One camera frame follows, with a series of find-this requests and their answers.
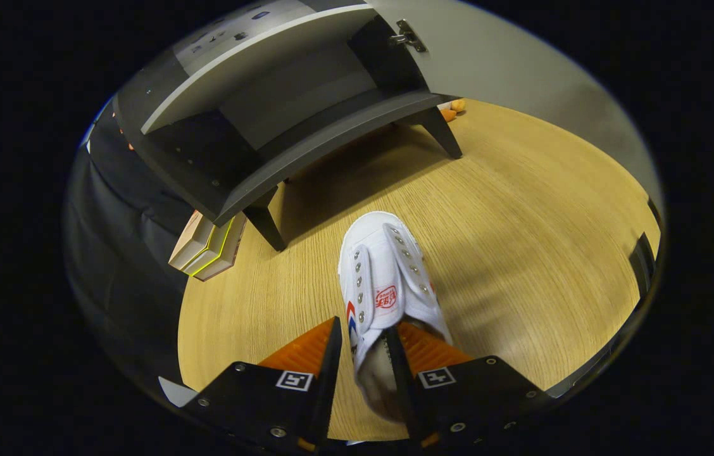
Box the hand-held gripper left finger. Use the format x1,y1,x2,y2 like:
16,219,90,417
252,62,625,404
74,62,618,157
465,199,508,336
180,317,343,453

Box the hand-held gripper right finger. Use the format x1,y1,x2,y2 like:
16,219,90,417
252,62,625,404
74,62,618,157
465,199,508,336
384,321,554,447

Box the white canvas shoe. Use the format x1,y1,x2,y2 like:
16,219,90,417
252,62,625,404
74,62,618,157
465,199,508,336
338,211,454,422

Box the grey shoe cabinet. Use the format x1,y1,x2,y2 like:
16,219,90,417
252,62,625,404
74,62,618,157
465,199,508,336
113,0,465,253

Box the metal door hinge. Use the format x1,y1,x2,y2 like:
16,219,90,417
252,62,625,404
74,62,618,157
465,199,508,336
389,19,427,53

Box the black backdrop cloth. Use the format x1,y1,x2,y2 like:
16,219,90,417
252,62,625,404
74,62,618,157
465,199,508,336
66,101,206,406

